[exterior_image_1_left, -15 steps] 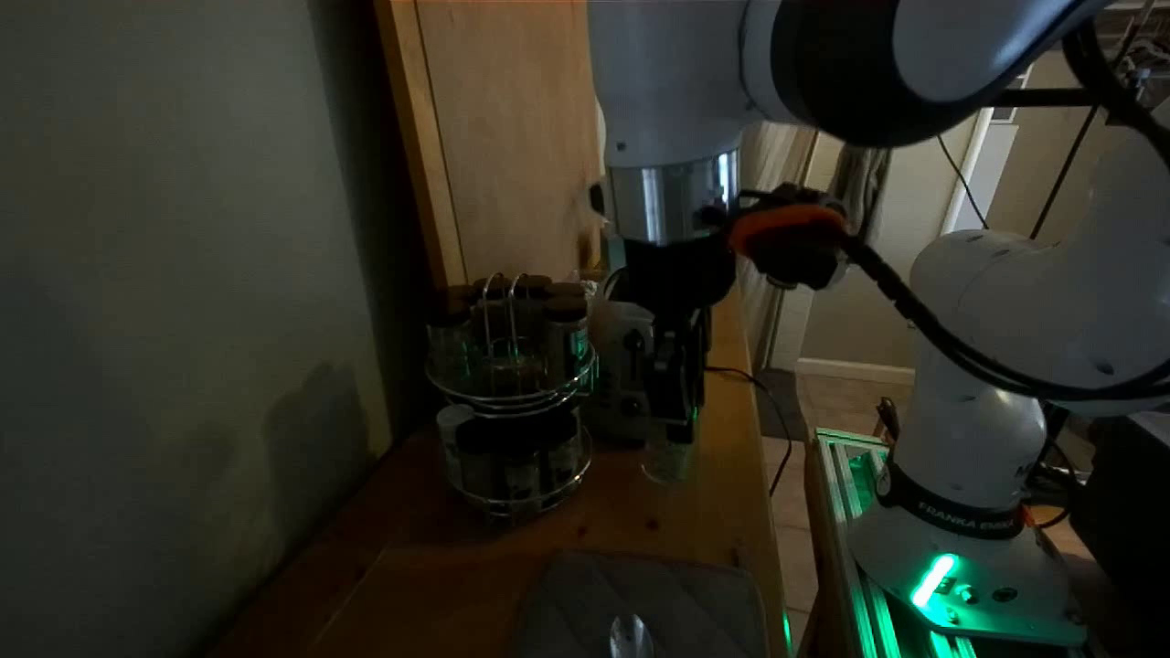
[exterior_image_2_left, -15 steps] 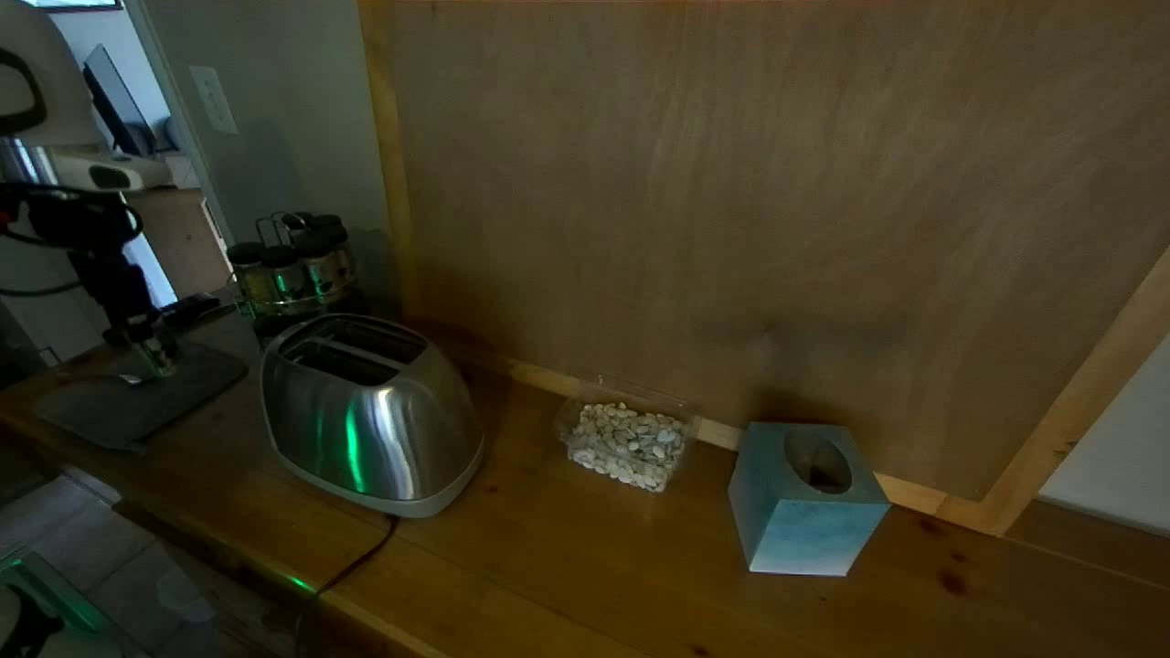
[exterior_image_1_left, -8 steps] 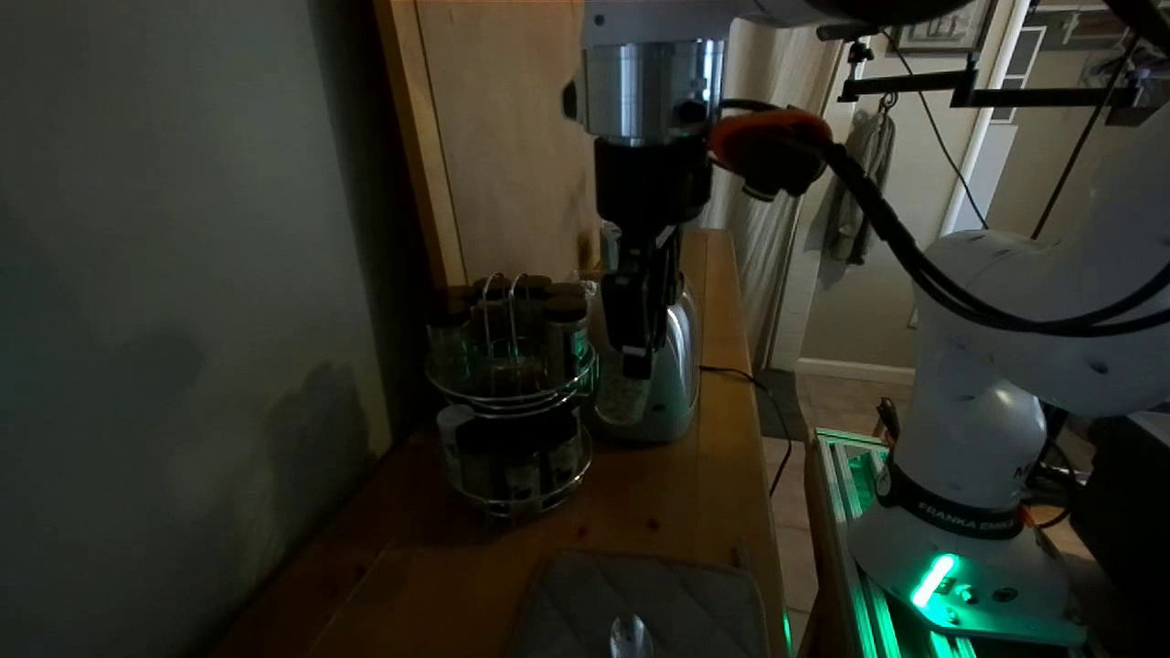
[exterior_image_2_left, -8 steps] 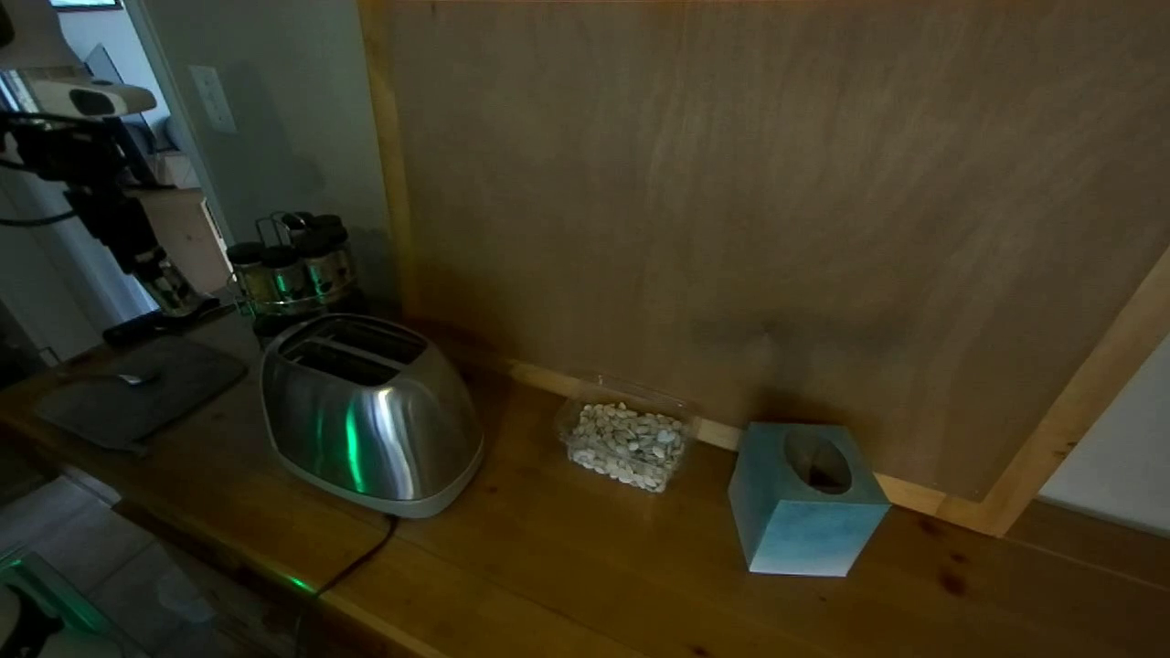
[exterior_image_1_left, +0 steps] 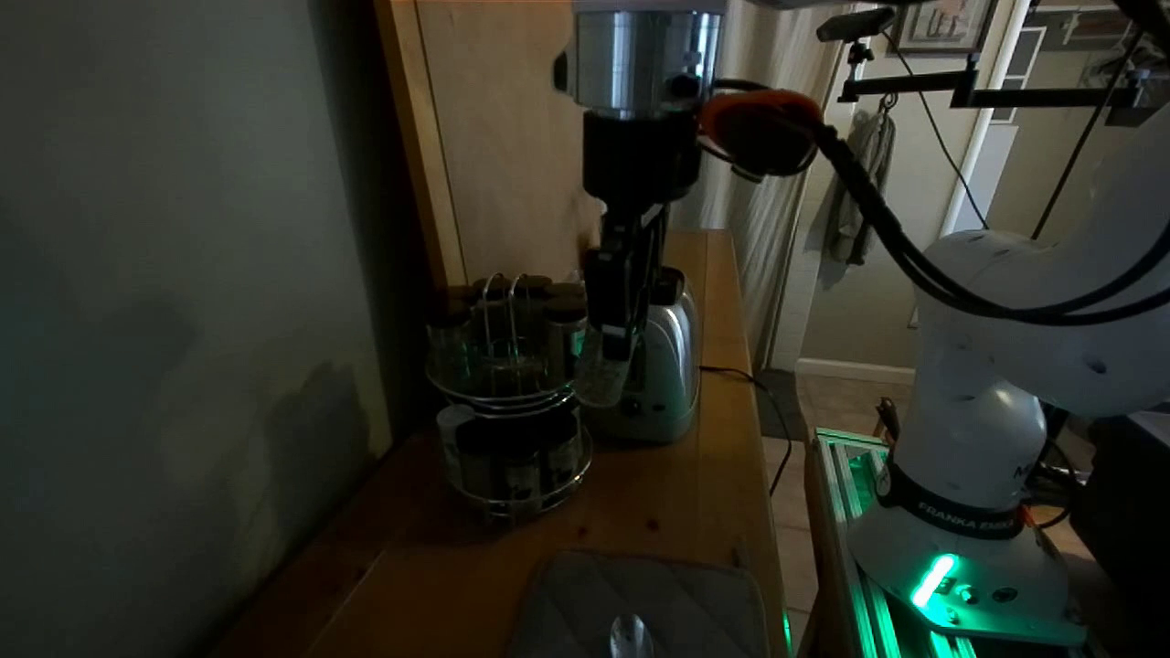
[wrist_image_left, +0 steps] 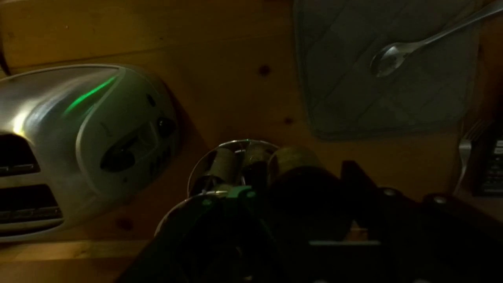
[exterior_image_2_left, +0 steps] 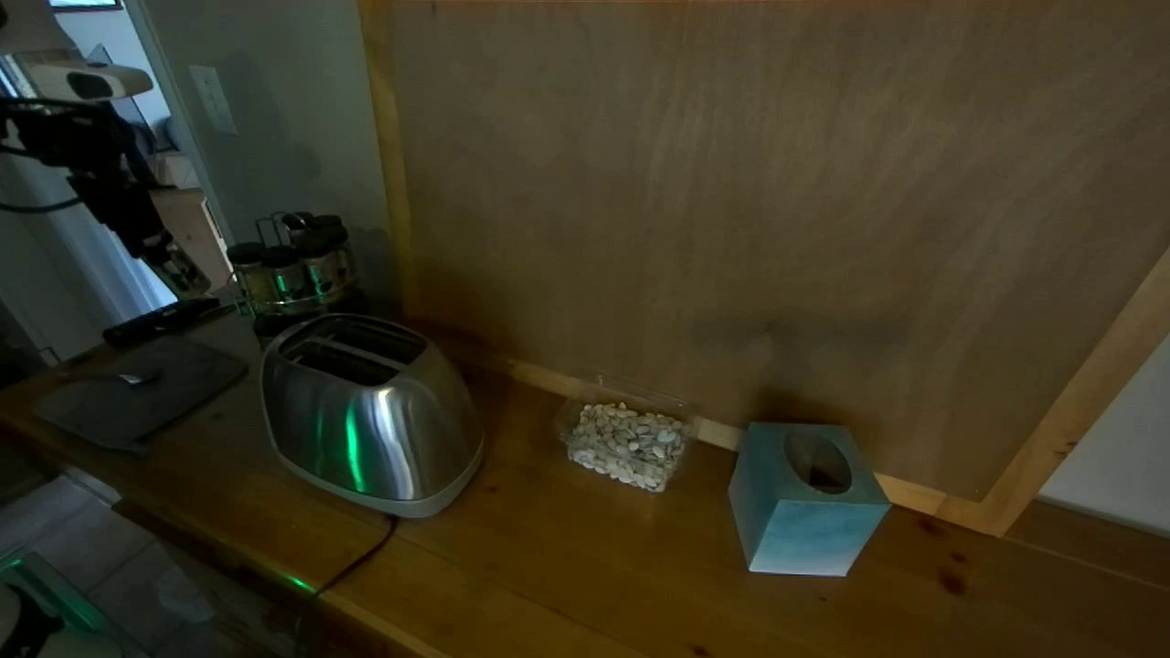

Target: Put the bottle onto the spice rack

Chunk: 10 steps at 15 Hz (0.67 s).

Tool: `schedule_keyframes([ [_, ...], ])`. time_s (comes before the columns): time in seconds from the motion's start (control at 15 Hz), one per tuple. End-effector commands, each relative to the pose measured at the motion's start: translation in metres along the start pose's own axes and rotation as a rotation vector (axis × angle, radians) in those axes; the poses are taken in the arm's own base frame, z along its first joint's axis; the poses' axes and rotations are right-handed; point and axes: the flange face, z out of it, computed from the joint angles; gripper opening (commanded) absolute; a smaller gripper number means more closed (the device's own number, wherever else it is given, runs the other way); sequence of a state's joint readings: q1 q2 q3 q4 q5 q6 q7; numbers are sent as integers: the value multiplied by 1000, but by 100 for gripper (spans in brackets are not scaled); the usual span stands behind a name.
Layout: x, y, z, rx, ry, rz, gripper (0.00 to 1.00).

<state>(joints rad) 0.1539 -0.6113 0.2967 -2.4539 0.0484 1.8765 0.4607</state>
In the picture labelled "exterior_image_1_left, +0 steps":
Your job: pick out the stainless steel toaster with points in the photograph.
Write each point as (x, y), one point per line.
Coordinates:
(662, 377)

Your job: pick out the framed wall picture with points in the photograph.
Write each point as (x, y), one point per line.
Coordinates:
(938, 22)

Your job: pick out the spice jar with dark lid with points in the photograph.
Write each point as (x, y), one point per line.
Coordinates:
(456, 351)
(561, 343)

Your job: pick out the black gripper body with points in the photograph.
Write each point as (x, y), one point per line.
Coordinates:
(643, 158)

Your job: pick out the small glass spice bottle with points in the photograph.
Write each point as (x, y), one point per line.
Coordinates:
(606, 374)

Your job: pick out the large wooden board panel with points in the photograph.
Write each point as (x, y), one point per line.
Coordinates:
(499, 147)

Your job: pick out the dark grey flat mat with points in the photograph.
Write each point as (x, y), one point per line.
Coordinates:
(636, 603)

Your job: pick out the black camera stand bar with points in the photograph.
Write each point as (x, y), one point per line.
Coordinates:
(965, 90)

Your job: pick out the hanging grey cloth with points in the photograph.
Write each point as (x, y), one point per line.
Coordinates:
(860, 184)

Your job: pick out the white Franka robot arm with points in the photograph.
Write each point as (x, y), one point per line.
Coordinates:
(973, 424)

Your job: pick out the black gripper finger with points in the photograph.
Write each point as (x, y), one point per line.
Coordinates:
(644, 275)
(606, 295)

